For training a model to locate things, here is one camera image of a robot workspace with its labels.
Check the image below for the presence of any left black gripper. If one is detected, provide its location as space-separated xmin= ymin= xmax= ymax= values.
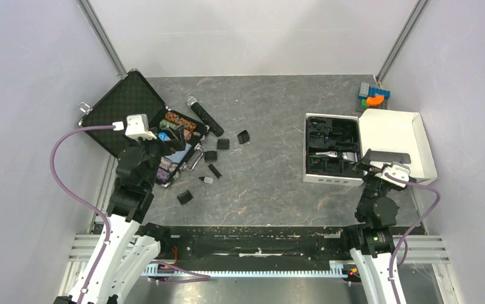
xmin=123 ymin=123 xmax=186 ymax=188

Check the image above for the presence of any black clipper comb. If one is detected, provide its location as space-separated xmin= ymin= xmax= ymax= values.
xmin=177 ymin=190 xmax=193 ymax=205
xmin=237 ymin=130 xmax=250 ymax=144
xmin=204 ymin=151 xmax=217 ymax=163
xmin=216 ymin=138 xmax=230 ymax=150

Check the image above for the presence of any white clipper kit box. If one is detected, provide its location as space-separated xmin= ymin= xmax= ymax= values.
xmin=304 ymin=109 xmax=437 ymax=185

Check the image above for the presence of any small oil bottle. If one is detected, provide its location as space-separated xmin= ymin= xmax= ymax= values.
xmin=198 ymin=176 xmax=214 ymax=184

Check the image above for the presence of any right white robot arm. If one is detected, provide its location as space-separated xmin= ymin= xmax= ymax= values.
xmin=339 ymin=149 xmax=410 ymax=303

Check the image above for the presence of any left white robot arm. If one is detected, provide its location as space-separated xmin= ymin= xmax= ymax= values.
xmin=49 ymin=122 xmax=186 ymax=303

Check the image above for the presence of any silver hair clipper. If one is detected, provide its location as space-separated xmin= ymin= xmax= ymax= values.
xmin=313 ymin=151 xmax=358 ymax=163

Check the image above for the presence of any blue card deck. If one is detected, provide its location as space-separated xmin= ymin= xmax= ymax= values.
xmin=165 ymin=144 xmax=191 ymax=163

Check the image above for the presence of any purple chip stack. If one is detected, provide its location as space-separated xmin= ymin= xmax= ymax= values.
xmin=159 ymin=156 xmax=179 ymax=173

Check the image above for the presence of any green chip stack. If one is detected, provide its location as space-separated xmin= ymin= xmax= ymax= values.
xmin=159 ymin=120 xmax=192 ymax=141

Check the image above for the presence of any orange brown chip stack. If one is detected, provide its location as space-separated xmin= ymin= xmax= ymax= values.
xmin=165 ymin=111 xmax=197 ymax=132

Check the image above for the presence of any black microphone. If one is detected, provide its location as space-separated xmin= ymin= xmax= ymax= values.
xmin=186 ymin=96 xmax=224 ymax=137

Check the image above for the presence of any green toy brick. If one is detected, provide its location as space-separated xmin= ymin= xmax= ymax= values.
xmin=360 ymin=99 xmax=369 ymax=109

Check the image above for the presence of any grey toy brick baseplate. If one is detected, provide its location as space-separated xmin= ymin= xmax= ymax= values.
xmin=355 ymin=99 xmax=388 ymax=115

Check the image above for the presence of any orange curved toy piece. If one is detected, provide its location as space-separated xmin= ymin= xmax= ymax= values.
xmin=366 ymin=94 xmax=385 ymax=107

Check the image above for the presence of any black aluminium poker case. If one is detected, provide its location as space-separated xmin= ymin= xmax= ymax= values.
xmin=78 ymin=69 xmax=209 ymax=187

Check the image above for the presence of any blue toy brick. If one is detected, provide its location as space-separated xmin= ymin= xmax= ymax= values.
xmin=368 ymin=87 xmax=391 ymax=99

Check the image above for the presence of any grey toy brick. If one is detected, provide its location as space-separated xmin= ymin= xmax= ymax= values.
xmin=358 ymin=82 xmax=370 ymax=99

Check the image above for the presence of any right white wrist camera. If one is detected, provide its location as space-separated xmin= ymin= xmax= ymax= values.
xmin=380 ymin=162 xmax=410 ymax=188

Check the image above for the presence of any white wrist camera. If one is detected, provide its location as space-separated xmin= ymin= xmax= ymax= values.
xmin=125 ymin=114 xmax=158 ymax=141
xmin=380 ymin=162 xmax=410 ymax=188

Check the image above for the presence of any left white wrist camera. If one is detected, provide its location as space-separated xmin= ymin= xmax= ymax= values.
xmin=125 ymin=114 xmax=158 ymax=141

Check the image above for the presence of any white cable duct strip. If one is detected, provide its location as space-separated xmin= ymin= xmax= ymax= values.
xmin=141 ymin=263 xmax=348 ymax=279

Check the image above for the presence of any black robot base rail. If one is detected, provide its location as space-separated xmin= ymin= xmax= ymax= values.
xmin=159 ymin=225 xmax=349 ymax=264

